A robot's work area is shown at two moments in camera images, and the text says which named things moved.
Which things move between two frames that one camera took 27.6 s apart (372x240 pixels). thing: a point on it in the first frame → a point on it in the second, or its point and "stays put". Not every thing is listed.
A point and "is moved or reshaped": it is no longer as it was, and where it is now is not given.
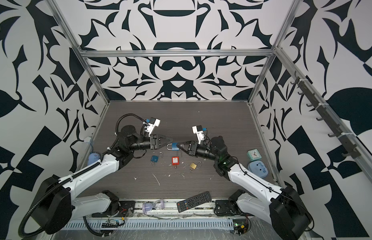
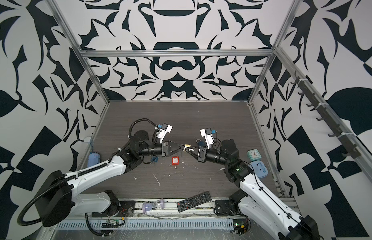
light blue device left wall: [92, 157] stays put
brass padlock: [193, 166] is moved or reshaped
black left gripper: [155, 143] → [166, 145]
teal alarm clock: [254, 154] stays put
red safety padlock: [175, 161] stays put
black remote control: [193, 201] stays put
